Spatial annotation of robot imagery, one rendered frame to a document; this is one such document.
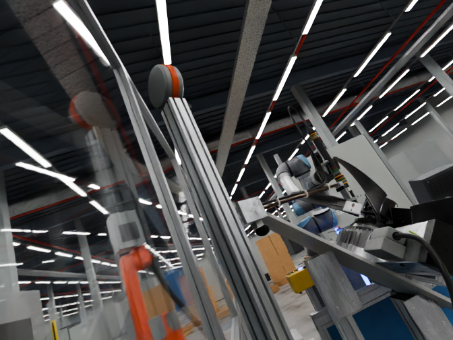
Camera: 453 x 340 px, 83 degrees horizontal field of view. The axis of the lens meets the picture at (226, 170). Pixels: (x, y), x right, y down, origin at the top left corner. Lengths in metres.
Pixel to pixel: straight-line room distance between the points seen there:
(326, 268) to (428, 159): 10.64
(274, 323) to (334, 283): 0.37
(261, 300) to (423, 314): 0.62
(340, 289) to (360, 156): 2.65
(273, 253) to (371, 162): 6.32
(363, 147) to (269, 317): 3.08
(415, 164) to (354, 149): 7.59
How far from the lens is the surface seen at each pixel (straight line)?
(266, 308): 0.73
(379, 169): 3.58
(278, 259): 9.34
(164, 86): 0.91
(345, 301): 1.05
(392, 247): 0.86
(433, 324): 1.19
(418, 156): 11.32
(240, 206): 0.77
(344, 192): 1.28
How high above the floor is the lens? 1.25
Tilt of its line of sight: 19 degrees up
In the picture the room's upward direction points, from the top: 25 degrees counter-clockwise
